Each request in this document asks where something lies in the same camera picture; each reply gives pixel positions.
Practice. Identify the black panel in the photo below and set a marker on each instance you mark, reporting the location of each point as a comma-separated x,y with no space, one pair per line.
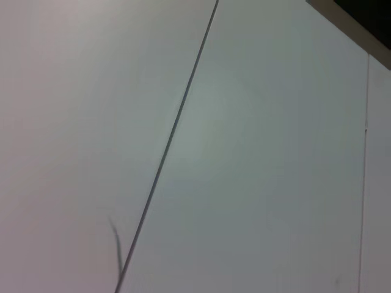
366,18

